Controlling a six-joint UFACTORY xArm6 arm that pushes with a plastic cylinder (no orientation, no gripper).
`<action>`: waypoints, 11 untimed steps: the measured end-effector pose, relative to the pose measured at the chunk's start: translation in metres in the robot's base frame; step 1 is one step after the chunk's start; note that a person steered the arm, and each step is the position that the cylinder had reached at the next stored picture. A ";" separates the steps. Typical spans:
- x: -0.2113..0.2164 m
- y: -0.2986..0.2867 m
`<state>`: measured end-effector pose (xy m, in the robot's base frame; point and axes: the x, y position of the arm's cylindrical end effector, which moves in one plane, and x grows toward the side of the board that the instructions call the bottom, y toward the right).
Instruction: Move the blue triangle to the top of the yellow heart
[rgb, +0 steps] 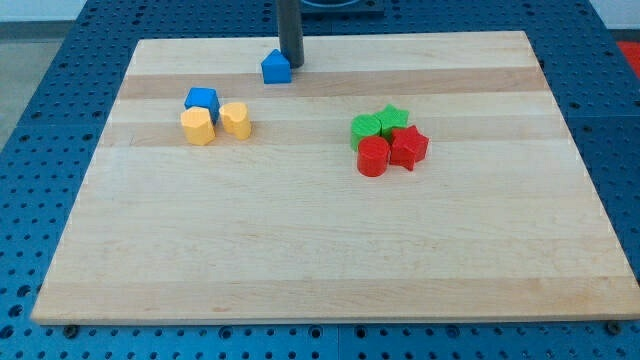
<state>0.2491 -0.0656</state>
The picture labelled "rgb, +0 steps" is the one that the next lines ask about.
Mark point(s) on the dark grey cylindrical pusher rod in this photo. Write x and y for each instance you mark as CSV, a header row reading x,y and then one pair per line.
x,y
290,32

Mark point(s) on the blue triangle block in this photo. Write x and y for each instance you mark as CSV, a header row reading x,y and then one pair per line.
x,y
276,68

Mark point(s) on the yellow heart block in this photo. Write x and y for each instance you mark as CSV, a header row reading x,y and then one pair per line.
x,y
235,119

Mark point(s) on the blue cube block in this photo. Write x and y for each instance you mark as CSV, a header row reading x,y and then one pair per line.
x,y
204,98

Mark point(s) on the green cylinder block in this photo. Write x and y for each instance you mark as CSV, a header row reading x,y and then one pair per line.
x,y
362,126

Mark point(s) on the yellow pentagon block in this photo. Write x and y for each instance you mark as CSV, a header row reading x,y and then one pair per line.
x,y
197,126

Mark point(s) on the green star block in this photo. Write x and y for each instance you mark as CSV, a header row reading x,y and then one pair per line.
x,y
391,118

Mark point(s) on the red cylinder block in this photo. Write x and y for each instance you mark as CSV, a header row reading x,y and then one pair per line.
x,y
373,156

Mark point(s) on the red star block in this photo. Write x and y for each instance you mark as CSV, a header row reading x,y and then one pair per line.
x,y
408,147

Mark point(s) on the light wooden board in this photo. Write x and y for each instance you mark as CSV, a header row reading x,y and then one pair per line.
x,y
499,222

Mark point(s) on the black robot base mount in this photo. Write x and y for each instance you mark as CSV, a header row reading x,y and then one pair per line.
x,y
342,7

